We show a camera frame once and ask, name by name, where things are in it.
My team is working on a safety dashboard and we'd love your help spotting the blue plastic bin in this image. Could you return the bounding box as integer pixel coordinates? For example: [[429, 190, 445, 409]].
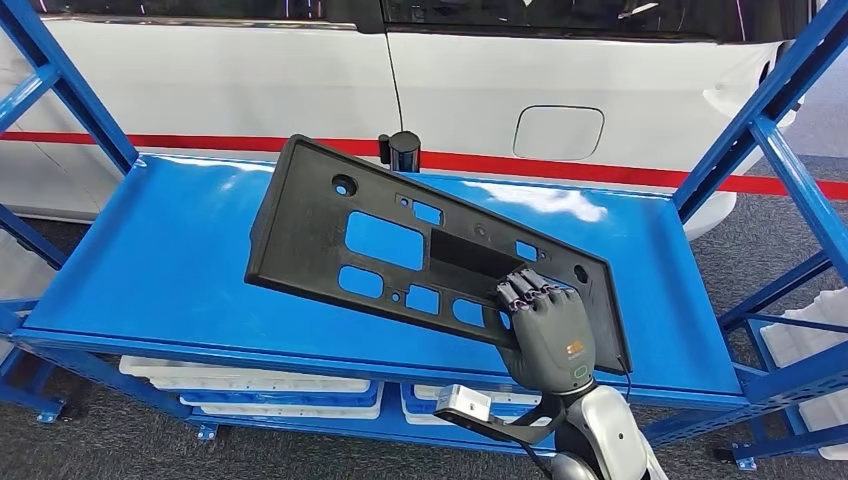
[[178, 380, 386, 409], [399, 382, 556, 431]]

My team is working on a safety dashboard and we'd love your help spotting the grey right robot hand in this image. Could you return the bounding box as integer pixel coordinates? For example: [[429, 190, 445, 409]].
[[495, 267, 599, 397]]

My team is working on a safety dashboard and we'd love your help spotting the black stanchion post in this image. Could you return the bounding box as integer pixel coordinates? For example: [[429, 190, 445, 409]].
[[377, 130, 423, 175]]

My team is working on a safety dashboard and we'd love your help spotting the red barrier belt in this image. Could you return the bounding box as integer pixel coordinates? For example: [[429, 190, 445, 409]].
[[0, 130, 848, 201]]

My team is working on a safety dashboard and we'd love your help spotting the black plastic panel part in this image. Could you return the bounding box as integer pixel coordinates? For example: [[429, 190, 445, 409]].
[[243, 134, 634, 376]]

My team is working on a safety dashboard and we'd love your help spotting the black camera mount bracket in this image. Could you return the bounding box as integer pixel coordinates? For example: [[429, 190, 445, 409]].
[[433, 397, 568, 446]]

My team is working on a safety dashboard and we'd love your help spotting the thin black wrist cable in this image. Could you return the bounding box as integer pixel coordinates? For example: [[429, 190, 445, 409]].
[[616, 357, 634, 405]]

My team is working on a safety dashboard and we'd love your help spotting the white car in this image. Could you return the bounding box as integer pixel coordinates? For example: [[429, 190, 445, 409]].
[[0, 0, 819, 243]]

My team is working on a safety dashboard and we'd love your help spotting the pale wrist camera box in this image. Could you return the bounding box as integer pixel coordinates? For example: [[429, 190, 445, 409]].
[[437, 384, 493, 422]]

